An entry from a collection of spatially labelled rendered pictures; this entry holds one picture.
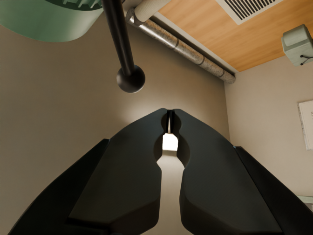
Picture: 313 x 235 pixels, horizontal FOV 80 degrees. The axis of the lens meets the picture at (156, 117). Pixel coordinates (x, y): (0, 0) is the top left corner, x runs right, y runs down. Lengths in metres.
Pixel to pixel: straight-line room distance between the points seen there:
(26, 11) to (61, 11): 0.04
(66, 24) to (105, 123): 1.45
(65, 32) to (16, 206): 1.30
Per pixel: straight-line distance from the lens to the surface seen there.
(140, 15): 2.09
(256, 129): 3.25
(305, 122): 3.09
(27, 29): 0.30
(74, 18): 0.28
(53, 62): 1.70
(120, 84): 0.23
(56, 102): 1.59
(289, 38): 2.30
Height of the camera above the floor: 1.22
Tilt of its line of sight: 45 degrees up
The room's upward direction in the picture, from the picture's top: 106 degrees counter-clockwise
